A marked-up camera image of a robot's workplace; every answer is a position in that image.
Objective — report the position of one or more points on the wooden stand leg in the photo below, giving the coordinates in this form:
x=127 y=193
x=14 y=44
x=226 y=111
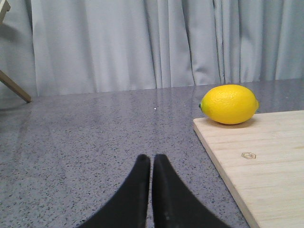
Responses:
x=14 y=87

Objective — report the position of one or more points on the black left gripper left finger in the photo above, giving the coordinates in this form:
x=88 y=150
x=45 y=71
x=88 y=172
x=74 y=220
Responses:
x=127 y=208

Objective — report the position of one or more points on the grey curtain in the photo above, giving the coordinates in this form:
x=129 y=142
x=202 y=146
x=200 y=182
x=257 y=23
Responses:
x=61 y=47

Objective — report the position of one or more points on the yellow lemon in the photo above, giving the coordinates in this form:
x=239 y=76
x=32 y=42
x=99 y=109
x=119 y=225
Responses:
x=229 y=104

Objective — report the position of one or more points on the wooden cutting board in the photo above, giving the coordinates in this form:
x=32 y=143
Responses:
x=262 y=164

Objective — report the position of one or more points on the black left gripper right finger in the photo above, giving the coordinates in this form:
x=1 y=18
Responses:
x=173 y=204

